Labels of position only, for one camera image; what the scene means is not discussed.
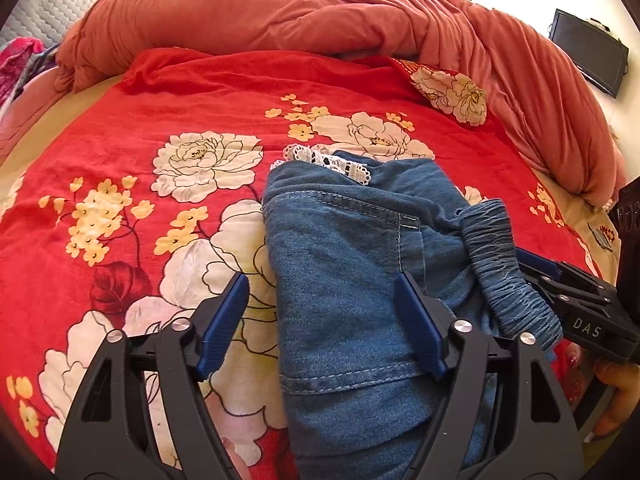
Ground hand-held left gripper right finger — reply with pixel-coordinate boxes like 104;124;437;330
394;272;586;480

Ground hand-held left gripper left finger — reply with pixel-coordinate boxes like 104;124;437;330
54;274;251;480

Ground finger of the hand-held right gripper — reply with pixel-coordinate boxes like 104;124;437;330
522;280;576;318
515;247;617;292

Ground blue denim pants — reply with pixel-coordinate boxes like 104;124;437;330
261;143;563;480

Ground person's right hand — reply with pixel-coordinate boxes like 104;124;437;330
591;359;640;440

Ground red floral blanket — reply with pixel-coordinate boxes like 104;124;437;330
0;47;608;480

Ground black flat screen monitor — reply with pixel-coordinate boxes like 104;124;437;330
548;8;630;99

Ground pink padded bed edge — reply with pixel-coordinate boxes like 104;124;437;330
0;67;63;163

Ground terracotta duvet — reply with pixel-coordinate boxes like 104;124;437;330
52;0;628;208

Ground pink patterned cloth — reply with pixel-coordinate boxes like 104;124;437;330
0;37;47;107

